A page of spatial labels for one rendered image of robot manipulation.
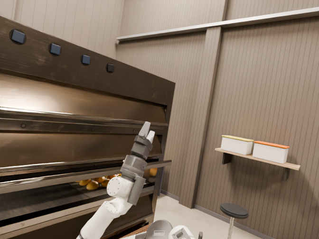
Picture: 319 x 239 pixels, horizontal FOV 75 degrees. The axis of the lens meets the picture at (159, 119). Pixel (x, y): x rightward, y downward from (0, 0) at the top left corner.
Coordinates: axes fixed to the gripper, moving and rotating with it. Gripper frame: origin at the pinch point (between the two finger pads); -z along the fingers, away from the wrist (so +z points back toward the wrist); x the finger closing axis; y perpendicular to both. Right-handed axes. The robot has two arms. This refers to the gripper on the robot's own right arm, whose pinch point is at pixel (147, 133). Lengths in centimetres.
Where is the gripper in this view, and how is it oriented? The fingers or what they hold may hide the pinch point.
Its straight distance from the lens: 84.8
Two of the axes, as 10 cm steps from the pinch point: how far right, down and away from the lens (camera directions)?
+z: -3.5, 8.8, -3.2
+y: -9.3, -2.8, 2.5
